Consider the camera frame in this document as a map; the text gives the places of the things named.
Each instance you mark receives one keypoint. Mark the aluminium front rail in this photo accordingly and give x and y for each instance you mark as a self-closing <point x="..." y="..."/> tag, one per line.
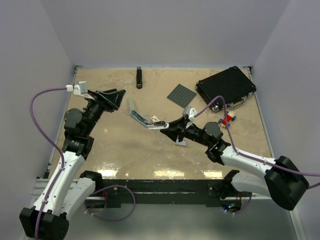
<point x="228" y="186"/>

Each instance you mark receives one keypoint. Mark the grey staple tray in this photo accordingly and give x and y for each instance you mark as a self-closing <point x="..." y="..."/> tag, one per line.
<point x="182" y="143"/>

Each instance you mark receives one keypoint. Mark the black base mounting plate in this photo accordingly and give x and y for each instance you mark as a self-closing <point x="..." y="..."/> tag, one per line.
<point x="116" y="196"/>

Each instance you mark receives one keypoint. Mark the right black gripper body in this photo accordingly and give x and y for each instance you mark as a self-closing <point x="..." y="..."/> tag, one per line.
<point x="193" y="132"/>

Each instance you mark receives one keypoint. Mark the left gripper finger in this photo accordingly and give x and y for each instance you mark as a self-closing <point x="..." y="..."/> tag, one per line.
<point x="114" y="105"/>
<point x="110" y="94"/>

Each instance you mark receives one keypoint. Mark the red blue lego car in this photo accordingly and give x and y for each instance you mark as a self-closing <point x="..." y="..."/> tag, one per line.
<point x="225" y="122"/>

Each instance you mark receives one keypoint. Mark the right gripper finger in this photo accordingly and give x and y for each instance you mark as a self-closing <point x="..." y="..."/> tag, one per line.
<point x="174" y="135"/>
<point x="179" y="123"/>

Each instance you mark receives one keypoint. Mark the black stapler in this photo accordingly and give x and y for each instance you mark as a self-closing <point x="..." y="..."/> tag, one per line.
<point x="139" y="78"/>

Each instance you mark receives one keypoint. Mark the light blue stapler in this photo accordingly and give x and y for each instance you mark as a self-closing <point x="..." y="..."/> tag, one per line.
<point x="158" y="125"/>

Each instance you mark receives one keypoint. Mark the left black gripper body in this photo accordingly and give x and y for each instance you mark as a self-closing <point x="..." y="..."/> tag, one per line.
<point x="95" y="109"/>

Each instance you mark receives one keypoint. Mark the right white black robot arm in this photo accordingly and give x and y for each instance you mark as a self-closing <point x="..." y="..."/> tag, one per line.
<point x="278" y="179"/>

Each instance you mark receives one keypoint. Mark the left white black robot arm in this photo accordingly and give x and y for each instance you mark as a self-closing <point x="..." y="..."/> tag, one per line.
<point x="50" y="215"/>

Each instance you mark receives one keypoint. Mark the beige green stapler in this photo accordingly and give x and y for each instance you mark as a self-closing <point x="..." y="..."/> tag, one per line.
<point x="131" y="103"/>

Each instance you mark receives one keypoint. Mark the black carrying case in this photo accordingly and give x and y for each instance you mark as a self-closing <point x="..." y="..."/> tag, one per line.
<point x="232" y="84"/>

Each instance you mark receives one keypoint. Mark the grey lego baseplate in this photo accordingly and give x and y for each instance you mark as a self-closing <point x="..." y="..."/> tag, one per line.
<point x="181" y="95"/>

